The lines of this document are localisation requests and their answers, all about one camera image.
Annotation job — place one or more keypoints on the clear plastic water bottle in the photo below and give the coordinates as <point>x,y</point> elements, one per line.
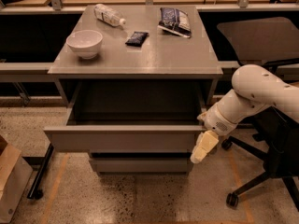
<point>109,15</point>

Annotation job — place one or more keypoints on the grey drawer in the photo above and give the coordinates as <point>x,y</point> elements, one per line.
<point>141,162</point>
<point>138,115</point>

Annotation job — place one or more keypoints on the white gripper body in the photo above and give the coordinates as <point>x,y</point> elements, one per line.
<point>216,121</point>

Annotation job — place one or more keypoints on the grey bottom drawer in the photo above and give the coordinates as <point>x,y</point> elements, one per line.
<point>141,162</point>

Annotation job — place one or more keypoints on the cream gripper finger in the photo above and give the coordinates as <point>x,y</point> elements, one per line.
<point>205,142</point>
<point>202,117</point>

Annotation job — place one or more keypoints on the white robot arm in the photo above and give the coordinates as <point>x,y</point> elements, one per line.
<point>254,89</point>

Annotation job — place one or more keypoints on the blue chip bag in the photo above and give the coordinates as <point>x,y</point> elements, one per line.
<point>175,22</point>

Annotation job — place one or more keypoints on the grey drawer cabinet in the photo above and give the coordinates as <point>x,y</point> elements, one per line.
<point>162,55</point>

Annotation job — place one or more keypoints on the cardboard box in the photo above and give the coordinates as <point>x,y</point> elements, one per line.
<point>14,176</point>

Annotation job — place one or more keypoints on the small dark snack packet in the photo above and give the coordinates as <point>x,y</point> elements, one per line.
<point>137,39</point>

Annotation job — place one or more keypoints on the white ceramic bowl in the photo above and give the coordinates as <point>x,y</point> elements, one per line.
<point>85,43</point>

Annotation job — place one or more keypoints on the grey top drawer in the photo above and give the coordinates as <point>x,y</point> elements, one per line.
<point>138,115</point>

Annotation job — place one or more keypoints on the black office chair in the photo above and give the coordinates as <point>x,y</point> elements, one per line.
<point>269,43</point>

